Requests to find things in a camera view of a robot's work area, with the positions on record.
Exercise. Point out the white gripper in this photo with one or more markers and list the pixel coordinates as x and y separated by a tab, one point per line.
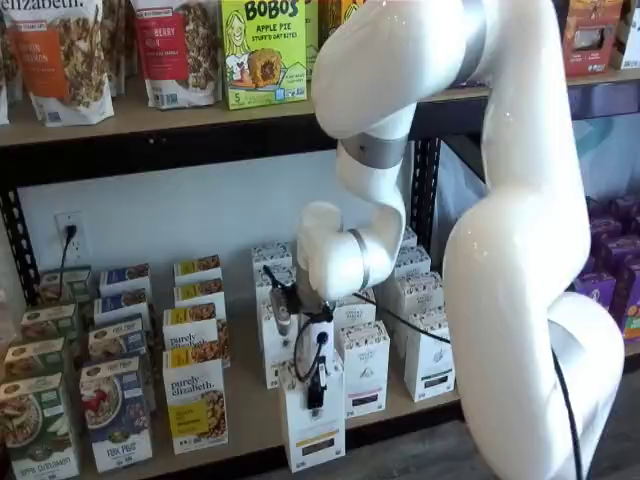
325	350

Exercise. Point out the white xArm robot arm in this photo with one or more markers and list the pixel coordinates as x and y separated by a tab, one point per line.
515	250

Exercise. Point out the white tea box pink strip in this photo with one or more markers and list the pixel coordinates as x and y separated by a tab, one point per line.
357	312
365	380

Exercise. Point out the brown particle board shelf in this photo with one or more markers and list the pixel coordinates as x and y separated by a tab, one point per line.
150	125
250	410
600	79

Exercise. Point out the white tea box green strip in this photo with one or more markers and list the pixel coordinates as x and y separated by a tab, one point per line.
420	295
414	262
430	370
409	239

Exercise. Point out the purely elizabeth yellow cereal box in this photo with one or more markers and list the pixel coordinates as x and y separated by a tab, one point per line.
197	292
197	267
195	400

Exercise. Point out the white food box right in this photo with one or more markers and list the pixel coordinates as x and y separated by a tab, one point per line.
190	330

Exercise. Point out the green apple cinnamon cereal box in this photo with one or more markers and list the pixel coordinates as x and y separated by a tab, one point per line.
75	285
50	322
40	435
35	360

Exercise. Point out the purple Annie's box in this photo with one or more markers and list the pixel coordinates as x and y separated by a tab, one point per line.
629	207
620	252
606	230
597	292
630	310

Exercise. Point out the green Bobo's apple pie box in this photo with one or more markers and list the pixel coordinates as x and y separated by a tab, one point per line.
310	25
265	55

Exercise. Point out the orange brown snack box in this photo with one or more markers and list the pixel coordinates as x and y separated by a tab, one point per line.
592	40

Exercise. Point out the white snack box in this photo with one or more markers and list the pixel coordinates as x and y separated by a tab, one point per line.
631	45

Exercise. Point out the black metal shelving rack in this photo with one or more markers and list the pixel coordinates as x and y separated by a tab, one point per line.
605	97
150	160

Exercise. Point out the granola bag red label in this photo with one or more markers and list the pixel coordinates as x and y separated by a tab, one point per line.
175	55

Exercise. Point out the granola bag orange label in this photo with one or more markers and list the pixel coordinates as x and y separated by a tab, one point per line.
60	60

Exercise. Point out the granola bag blue label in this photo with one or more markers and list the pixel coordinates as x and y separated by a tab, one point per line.
4	75

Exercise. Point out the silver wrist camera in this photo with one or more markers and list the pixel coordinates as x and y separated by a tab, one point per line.
282	312

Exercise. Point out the white wall outlet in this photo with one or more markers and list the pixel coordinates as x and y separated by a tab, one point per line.
76	250

